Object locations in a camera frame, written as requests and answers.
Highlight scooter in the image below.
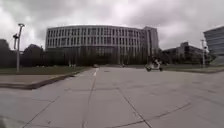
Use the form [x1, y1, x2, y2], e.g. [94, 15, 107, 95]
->
[145, 63, 164, 73]

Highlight person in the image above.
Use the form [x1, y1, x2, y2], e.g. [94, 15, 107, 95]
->
[150, 56, 162, 69]

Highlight grass field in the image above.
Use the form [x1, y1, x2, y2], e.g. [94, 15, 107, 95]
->
[0, 65, 91, 76]

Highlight large curved pale building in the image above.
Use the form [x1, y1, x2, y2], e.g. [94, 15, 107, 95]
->
[44, 24, 160, 66]

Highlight row of trees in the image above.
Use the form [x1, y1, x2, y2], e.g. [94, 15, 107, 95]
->
[0, 38, 161, 69]

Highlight grass strip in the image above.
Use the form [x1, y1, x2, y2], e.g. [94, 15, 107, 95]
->
[126, 63, 224, 75]

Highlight grey concrete slab road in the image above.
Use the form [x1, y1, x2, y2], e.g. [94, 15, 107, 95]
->
[0, 66, 224, 128]

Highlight low grey building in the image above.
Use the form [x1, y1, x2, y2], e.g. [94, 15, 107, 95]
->
[162, 41, 205, 65]

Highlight glass-fronted building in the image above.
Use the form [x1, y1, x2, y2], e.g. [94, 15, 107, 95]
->
[203, 25, 224, 66]

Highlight grey raised pavement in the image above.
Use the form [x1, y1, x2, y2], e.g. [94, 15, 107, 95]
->
[0, 70, 88, 91]

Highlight lamp pole with camera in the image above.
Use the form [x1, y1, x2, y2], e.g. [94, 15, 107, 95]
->
[12, 23, 26, 74]

